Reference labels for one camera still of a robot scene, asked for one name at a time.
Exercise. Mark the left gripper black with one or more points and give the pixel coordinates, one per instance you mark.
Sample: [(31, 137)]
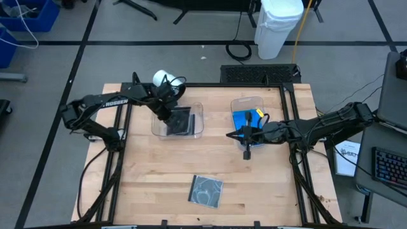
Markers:
[(163, 101)]

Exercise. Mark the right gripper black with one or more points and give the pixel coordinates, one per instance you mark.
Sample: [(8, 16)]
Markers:
[(256, 133)]

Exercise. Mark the blue plastic case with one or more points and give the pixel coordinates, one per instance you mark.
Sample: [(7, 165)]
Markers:
[(238, 121)]

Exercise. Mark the clear plastic bin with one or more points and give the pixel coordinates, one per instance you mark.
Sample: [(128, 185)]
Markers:
[(198, 127), (248, 102)]

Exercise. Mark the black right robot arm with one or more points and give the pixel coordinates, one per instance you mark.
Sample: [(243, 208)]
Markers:
[(321, 127)]

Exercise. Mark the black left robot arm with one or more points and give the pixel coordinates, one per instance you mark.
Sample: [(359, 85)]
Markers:
[(111, 100)]

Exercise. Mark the yellow tape tag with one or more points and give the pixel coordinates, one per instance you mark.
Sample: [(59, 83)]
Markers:
[(259, 112)]

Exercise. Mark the black stand leg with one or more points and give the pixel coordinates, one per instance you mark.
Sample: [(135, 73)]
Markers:
[(140, 11)]

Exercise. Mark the black curtain screen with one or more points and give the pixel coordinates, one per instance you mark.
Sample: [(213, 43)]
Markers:
[(206, 4)]

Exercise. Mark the white printed paper sheet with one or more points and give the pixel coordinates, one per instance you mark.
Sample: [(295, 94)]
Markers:
[(346, 159)]

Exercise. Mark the white trash bin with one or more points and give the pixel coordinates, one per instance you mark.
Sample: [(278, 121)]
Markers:
[(276, 28)]

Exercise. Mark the blue storage crate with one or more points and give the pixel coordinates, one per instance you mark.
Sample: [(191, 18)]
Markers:
[(6, 51), (47, 19)]

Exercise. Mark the grey desk top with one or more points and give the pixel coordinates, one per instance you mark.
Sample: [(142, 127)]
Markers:
[(388, 140)]

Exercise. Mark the grey metal floor bar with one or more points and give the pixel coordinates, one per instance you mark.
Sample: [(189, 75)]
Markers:
[(12, 77)]

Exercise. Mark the black backlit keyboard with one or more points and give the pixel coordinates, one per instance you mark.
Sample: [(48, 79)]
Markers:
[(391, 168)]

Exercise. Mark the black chair caster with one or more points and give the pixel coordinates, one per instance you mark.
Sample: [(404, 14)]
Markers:
[(4, 109)]

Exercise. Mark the grey flat panel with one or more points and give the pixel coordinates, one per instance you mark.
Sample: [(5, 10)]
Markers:
[(394, 95)]

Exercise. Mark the black desk device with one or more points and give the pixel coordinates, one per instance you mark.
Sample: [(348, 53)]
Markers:
[(402, 66)]

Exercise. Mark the white cylindrical camera on stand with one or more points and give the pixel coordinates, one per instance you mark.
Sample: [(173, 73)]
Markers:
[(159, 78)]

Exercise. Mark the black metal table frame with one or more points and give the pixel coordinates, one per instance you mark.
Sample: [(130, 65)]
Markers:
[(206, 85)]

